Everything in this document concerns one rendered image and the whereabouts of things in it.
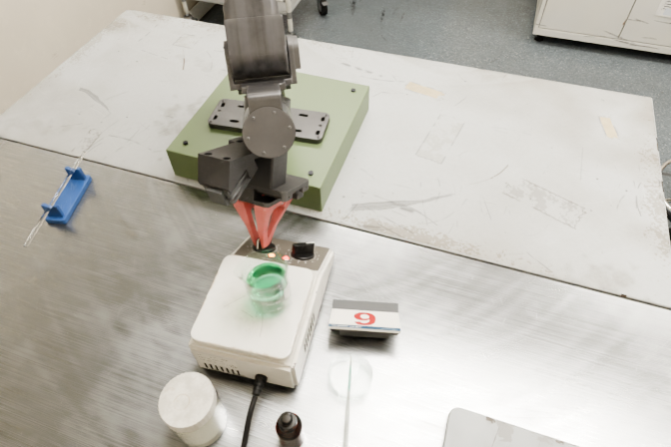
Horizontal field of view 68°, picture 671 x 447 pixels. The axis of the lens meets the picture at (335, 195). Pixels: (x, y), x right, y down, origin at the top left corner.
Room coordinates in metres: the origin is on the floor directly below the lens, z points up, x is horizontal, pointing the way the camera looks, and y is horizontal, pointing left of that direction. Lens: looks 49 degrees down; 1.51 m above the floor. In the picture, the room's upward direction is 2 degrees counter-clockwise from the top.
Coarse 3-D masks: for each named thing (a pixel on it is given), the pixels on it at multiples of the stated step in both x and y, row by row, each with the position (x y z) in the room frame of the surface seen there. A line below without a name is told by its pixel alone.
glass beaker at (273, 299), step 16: (256, 256) 0.32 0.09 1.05; (272, 256) 0.32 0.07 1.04; (240, 272) 0.29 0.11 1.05; (288, 272) 0.30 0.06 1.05; (256, 288) 0.27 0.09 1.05; (272, 288) 0.27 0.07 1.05; (288, 288) 0.29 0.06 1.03; (256, 304) 0.27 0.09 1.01; (272, 304) 0.27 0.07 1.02; (288, 304) 0.28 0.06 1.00
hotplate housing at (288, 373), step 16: (320, 272) 0.35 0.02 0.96; (320, 288) 0.33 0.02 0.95; (320, 304) 0.32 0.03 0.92; (304, 320) 0.28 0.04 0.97; (304, 336) 0.26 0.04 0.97; (192, 352) 0.25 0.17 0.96; (208, 352) 0.24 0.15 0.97; (224, 352) 0.24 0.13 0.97; (240, 352) 0.24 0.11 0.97; (304, 352) 0.25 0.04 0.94; (208, 368) 0.24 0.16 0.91; (224, 368) 0.24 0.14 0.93; (240, 368) 0.23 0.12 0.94; (256, 368) 0.23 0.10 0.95; (272, 368) 0.22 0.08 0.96; (288, 368) 0.22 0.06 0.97; (256, 384) 0.21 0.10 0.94; (288, 384) 0.22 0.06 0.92
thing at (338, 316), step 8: (336, 312) 0.31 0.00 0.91; (344, 312) 0.32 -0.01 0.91; (352, 312) 0.32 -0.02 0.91; (360, 312) 0.32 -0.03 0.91; (368, 312) 0.32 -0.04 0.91; (336, 320) 0.29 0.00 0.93; (344, 320) 0.30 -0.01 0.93; (352, 320) 0.30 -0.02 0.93; (360, 320) 0.30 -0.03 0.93; (368, 320) 0.30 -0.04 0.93; (376, 320) 0.30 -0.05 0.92; (384, 320) 0.30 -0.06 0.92; (392, 320) 0.30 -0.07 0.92
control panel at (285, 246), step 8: (248, 240) 0.42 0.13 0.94; (272, 240) 0.42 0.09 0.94; (280, 240) 0.42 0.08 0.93; (288, 240) 0.42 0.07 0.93; (240, 248) 0.39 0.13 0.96; (248, 248) 0.39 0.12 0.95; (280, 248) 0.40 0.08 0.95; (288, 248) 0.40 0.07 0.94; (320, 248) 0.40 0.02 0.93; (328, 248) 0.41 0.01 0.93; (288, 256) 0.38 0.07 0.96; (320, 256) 0.38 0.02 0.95; (296, 264) 0.36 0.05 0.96; (304, 264) 0.36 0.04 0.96; (312, 264) 0.36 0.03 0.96; (320, 264) 0.36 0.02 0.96
